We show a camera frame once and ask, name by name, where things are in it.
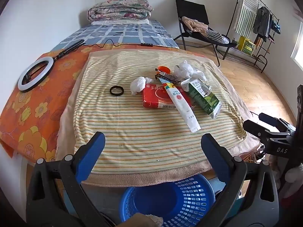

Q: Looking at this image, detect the green striped hanging towel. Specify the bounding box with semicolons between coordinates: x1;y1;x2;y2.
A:
234;0;260;36

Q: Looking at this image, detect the striped garment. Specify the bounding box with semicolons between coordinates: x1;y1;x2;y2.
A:
201;30;230;45

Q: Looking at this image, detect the beige clothing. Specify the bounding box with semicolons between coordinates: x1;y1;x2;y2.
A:
182;16;210;32

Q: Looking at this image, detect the white tube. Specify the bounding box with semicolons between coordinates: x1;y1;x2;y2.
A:
166;85;201;133

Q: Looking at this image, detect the black ring light cable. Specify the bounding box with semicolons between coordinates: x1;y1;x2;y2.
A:
84;39;142;49

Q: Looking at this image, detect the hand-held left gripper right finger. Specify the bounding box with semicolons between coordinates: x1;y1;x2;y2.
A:
201;133;280;227

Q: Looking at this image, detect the red tissue packet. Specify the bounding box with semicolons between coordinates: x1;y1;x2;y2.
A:
142;84;197;110

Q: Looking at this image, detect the candy bar wrapper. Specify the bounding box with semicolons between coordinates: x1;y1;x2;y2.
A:
155;72;180;84

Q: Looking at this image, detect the orange bottle cap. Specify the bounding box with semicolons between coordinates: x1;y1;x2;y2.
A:
155;65;171;74

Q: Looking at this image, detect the yellow crate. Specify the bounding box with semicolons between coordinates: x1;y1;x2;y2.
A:
237;35;255;55

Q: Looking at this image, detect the window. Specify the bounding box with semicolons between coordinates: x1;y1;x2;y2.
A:
290;21;303;69

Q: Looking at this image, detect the orange floral bedsheet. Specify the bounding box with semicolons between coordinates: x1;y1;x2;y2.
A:
0;44;213;162

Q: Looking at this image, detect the yellow striped cloth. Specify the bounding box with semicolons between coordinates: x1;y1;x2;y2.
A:
72;50;248;174

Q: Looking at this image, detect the black floor cable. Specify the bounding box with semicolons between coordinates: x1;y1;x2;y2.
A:
250;145;267;162

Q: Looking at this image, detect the folded floral quilt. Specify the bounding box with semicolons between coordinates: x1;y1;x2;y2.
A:
87;0;154;22

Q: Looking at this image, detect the white plastic bag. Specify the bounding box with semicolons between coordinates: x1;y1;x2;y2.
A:
174;60;206;81

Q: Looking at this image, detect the person's right forearm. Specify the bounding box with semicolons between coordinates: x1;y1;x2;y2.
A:
284;163;303;199

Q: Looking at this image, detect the dark hanging jacket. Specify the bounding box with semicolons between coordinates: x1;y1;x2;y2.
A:
253;6;273;37

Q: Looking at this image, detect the black folding chair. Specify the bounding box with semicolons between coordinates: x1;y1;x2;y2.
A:
174;0;238;68

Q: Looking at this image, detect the ring light with stand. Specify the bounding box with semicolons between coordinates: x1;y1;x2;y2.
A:
18;39;86;93

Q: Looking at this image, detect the black clothes rack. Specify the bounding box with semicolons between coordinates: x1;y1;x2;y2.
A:
224;0;280;74

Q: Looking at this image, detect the blue hanging garment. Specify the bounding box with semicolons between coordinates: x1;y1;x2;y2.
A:
271;20;282;35

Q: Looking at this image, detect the blue plastic basket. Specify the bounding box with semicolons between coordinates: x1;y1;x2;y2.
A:
119;174;216;227

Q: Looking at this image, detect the blue plaid bedsheet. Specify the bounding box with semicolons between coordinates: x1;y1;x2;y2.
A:
51;20;179;52

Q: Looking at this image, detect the green milk carton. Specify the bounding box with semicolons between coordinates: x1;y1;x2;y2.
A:
180;78;222;120

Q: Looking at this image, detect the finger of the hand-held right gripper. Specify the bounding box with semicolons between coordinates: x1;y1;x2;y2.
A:
243;120;276;145
258;113;296;133

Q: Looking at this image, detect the white tissue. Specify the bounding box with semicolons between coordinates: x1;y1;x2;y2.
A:
130;76;153;96

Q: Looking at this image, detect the beige towel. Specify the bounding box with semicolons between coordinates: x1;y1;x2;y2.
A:
55;48;261;187

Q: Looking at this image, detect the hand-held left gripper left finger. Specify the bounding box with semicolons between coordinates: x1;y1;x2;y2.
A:
26;132;112;227

